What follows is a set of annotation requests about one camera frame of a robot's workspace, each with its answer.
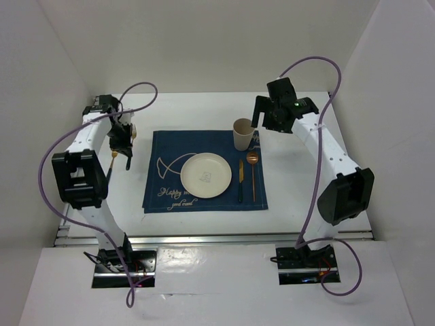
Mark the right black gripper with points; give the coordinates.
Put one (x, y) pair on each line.
(262, 103)

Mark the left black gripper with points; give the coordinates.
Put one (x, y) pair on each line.
(125, 146)

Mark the gold fork green handle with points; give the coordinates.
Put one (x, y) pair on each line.
(114, 154)
(133, 135)

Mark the beige paper cup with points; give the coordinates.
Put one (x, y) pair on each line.
(242, 133)

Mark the dark blue cloth placemat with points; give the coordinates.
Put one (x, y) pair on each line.
(164, 192)

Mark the copper spoon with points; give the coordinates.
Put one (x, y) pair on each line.
(252, 159)

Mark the gold knife green handle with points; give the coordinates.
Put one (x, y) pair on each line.
(241, 179)

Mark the cream round plate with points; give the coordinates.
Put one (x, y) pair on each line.
(206, 175)

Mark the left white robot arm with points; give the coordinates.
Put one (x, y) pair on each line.
(84, 185)

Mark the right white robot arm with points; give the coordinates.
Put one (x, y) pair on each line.
(342, 188)

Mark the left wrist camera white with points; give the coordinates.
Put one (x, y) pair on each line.
(125, 118)

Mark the aluminium rail front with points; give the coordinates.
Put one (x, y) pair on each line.
(64, 240)

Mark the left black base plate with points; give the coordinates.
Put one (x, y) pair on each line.
(109, 273)

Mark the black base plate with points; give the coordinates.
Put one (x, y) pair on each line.
(304, 266)
(109, 273)

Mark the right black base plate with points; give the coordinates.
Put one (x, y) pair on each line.
(304, 266)

